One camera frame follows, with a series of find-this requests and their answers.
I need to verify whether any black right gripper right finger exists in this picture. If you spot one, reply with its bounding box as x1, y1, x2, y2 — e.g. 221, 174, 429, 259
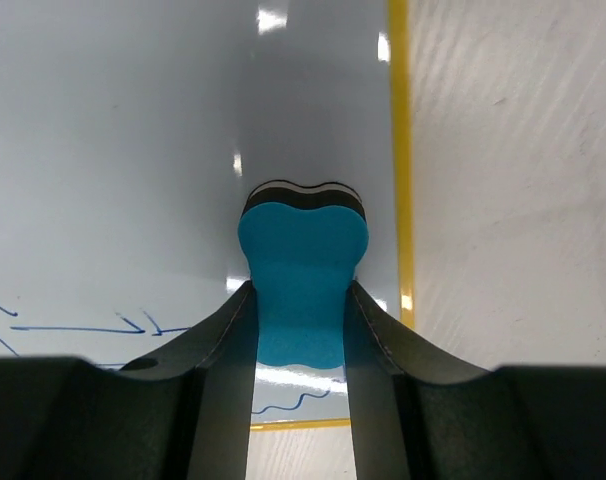
343, 283, 606, 479

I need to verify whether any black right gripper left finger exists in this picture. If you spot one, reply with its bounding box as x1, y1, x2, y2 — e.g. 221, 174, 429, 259
0, 283, 257, 479

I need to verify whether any blue foam whiteboard eraser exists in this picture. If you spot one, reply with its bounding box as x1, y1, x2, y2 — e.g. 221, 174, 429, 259
238, 180, 369, 370

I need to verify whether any yellow framed small whiteboard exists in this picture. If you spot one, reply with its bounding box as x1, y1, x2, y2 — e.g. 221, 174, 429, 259
0, 0, 416, 433

